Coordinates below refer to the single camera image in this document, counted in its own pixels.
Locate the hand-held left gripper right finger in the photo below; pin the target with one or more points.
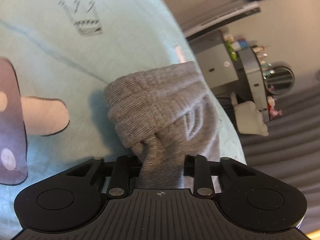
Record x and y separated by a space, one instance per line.
203 172

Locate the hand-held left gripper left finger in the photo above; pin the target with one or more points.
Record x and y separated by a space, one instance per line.
122 172

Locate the white upholstered chair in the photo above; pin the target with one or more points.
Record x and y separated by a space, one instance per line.
250 120

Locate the grey curtain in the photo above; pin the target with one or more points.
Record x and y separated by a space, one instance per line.
280 160

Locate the pink toy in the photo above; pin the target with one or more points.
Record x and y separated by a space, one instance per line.
273 108

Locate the grey vanity desk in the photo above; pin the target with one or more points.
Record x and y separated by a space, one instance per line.
252 80

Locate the grey cabinet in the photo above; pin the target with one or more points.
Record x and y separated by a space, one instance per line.
215 62

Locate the round mirror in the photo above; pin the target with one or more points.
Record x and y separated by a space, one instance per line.
280 80

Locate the green tray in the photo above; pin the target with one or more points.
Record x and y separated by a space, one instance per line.
231 50

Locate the light blue printed bed sheet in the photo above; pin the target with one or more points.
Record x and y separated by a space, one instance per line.
75 55

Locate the white panel with black edge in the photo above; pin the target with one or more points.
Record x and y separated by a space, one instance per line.
222 17

